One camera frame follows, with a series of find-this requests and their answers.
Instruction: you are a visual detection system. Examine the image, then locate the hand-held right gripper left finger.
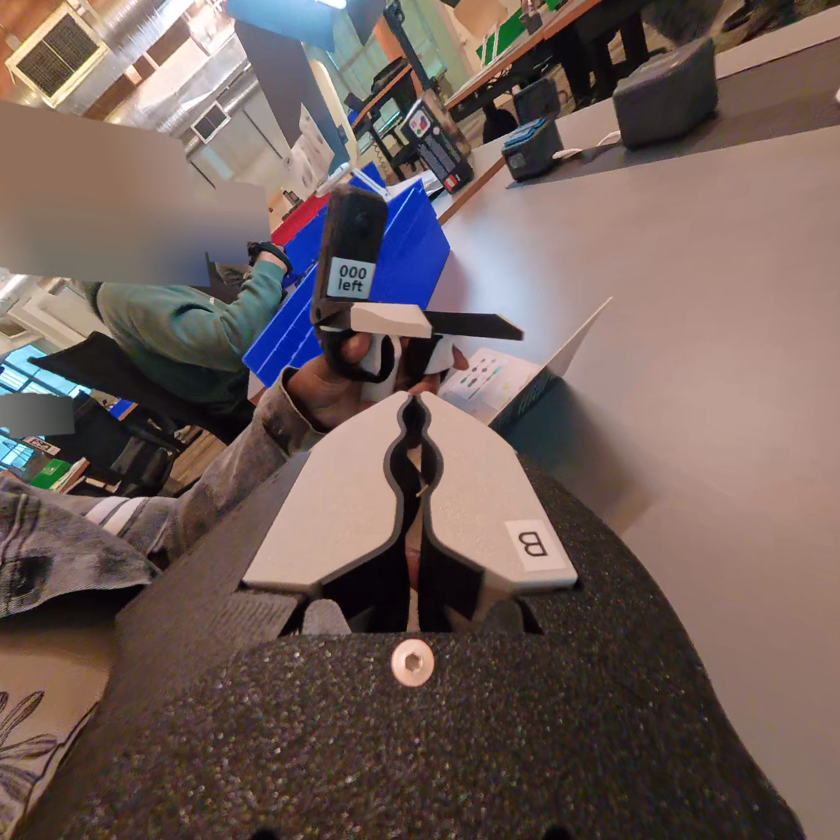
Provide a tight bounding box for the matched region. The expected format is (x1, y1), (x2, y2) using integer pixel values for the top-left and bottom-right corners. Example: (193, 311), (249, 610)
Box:
(241, 392), (411, 598)

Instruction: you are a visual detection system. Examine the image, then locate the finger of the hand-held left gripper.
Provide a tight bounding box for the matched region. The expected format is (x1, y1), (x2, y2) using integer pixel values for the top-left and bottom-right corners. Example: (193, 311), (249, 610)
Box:
(350, 302), (435, 340)
(425, 311), (525, 343)

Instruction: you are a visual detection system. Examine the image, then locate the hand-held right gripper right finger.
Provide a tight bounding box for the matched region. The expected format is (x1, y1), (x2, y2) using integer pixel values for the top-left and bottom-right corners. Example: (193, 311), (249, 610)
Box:
(419, 391), (580, 632)

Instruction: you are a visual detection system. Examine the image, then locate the white lego instruction booklet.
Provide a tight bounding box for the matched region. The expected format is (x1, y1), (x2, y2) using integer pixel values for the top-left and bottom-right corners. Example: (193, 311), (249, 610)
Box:
(438, 297), (616, 435)

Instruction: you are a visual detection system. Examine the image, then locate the person's left forearm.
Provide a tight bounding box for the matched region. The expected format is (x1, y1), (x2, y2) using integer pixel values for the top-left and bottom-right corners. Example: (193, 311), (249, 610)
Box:
(85, 387), (329, 565)

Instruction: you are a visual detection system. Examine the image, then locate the black lego set box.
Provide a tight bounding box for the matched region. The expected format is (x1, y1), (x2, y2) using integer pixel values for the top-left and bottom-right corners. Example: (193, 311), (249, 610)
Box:
(406, 88), (475, 195)

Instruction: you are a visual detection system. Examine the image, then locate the person's left hand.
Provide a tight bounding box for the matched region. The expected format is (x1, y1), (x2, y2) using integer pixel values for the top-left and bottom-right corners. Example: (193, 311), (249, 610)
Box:
(282, 331), (470, 432)

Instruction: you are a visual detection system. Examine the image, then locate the red plastic bin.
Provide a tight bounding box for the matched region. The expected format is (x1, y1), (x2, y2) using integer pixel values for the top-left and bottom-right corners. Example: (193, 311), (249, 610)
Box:
(270, 196), (329, 249)

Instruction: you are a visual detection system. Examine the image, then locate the large blue plastic bin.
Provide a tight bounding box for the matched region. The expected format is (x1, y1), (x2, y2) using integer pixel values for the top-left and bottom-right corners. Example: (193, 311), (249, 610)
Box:
(243, 161), (452, 389)

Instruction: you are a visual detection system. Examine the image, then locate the small ceiling air vent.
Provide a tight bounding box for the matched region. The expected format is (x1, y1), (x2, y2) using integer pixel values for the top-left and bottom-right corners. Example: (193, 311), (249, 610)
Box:
(189, 104), (232, 143)

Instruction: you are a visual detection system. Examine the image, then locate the black case with blue inside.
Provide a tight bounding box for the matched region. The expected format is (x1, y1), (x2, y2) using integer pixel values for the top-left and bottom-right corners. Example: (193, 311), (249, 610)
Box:
(501, 117), (565, 182)

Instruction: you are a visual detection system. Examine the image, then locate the orange top background table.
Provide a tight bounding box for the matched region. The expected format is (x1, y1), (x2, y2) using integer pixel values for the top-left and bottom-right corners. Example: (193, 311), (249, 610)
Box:
(445, 0), (657, 122)

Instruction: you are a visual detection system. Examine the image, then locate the person's grey floral clothing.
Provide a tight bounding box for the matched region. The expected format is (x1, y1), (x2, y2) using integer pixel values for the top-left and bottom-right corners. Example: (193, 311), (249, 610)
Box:
(0, 471), (164, 619)

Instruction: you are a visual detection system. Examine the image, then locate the dark grey rounded case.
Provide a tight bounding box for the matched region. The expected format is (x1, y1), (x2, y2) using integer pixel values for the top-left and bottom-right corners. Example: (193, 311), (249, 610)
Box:
(612, 38), (719, 151)

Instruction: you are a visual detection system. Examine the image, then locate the large ceiling air vent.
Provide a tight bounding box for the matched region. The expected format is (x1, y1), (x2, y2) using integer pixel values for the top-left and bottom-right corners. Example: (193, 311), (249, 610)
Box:
(5, 3), (110, 107)

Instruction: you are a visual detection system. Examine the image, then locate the beige floral cloth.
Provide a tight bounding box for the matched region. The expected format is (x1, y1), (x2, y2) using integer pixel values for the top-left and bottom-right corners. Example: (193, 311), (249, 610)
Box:
(0, 626), (116, 840)

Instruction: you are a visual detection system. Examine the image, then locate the white cable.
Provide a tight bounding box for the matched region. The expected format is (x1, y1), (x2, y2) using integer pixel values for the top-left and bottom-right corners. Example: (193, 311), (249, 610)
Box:
(556, 130), (622, 162)

